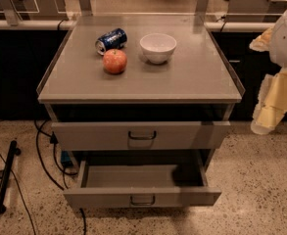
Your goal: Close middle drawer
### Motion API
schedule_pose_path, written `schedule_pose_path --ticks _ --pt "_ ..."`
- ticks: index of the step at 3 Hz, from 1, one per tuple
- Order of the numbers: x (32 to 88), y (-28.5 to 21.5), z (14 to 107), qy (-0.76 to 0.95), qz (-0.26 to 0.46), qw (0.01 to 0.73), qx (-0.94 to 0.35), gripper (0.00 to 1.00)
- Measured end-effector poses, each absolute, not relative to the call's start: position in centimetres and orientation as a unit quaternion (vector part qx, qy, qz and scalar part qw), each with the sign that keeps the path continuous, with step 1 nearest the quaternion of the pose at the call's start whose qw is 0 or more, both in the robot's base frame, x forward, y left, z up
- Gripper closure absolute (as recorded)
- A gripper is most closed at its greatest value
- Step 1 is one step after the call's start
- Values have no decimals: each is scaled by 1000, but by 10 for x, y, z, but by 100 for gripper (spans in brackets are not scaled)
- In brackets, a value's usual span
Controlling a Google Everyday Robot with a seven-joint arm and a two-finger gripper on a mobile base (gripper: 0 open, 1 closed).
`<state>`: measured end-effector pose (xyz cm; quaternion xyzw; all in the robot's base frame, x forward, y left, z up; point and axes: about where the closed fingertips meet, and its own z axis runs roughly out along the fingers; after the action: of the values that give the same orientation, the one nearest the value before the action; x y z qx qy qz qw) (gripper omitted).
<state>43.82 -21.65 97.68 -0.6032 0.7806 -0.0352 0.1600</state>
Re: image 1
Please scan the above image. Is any white bowl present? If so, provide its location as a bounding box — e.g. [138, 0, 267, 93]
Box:
[140, 33, 177, 64]

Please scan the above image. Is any blue soda can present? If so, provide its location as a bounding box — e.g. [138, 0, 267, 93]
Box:
[95, 28, 127, 55]

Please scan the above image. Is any grey drawer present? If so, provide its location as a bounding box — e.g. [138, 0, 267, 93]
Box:
[52, 121, 230, 151]
[64, 164, 221, 209]

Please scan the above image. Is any thin black cable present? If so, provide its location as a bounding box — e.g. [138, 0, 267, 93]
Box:
[0, 133, 38, 235]

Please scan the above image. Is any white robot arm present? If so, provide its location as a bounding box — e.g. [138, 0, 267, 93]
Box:
[250, 10, 287, 135]

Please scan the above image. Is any red apple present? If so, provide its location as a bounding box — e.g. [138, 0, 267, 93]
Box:
[103, 49, 127, 74]

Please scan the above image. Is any grey drawer cabinet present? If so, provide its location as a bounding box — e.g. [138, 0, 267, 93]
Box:
[36, 14, 246, 168]

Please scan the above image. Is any grey top drawer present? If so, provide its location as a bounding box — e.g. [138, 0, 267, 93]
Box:
[52, 121, 230, 151]

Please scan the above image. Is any black stand leg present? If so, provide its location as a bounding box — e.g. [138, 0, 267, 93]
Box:
[0, 141, 21, 214]

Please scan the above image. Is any black floor cable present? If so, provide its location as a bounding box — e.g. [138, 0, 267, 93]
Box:
[33, 119, 88, 235]

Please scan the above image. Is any white horizontal rail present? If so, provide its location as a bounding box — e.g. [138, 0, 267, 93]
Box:
[0, 21, 274, 32]

